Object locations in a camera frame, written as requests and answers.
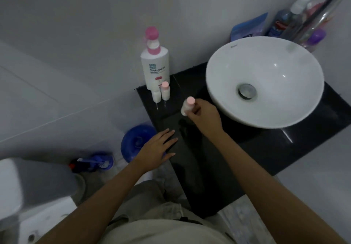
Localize white hand sanitizer pump bottle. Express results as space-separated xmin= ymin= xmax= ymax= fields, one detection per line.
xmin=140 ymin=26 xmax=170 ymax=91

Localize chrome faucet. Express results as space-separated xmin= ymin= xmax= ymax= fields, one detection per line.
xmin=285 ymin=0 xmax=349 ymax=46

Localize small red black object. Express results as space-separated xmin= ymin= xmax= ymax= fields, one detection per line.
xmin=68 ymin=160 xmax=94 ymax=174

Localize blue pouch packet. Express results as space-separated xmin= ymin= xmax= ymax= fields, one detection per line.
xmin=230 ymin=12 xmax=269 ymax=43

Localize metal sink drain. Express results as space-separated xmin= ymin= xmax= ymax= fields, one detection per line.
xmin=238 ymin=83 xmax=257 ymax=100

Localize person's right hand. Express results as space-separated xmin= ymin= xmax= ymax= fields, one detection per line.
xmin=185 ymin=98 xmax=225 ymax=140

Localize pink red tube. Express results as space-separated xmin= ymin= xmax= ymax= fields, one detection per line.
xmin=306 ymin=3 xmax=334 ymax=24

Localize small translucent bottle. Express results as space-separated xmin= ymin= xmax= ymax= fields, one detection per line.
xmin=161 ymin=81 xmax=171 ymax=101
xmin=181 ymin=96 xmax=196 ymax=117
xmin=151 ymin=86 xmax=162 ymax=103

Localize blue plastic bucket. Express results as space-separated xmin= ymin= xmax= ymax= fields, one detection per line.
xmin=120 ymin=124 xmax=166 ymax=164

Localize white ceramic sink basin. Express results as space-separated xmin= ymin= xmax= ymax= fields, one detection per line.
xmin=205 ymin=36 xmax=325 ymax=129

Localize person's khaki shorts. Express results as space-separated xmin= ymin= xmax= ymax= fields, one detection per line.
xmin=105 ymin=180 xmax=228 ymax=225

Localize blue mouthwash bottle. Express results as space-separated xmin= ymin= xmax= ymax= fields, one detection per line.
xmin=267 ymin=0 xmax=312 ymax=40

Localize person's left hand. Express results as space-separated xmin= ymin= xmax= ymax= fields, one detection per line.
xmin=133 ymin=128 xmax=179 ymax=175

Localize white toilet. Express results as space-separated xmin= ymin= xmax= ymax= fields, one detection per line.
xmin=0 ymin=157 xmax=87 ymax=244

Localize person's left forearm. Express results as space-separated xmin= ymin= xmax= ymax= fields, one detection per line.
xmin=35 ymin=160 xmax=154 ymax=244

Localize purple capped bottle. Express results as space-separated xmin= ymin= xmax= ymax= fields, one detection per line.
xmin=301 ymin=28 xmax=327 ymax=53

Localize person's right forearm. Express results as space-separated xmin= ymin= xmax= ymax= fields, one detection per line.
xmin=204 ymin=130 xmax=347 ymax=244

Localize person's white printed shirt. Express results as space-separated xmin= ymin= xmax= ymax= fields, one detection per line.
xmin=97 ymin=216 xmax=236 ymax=244

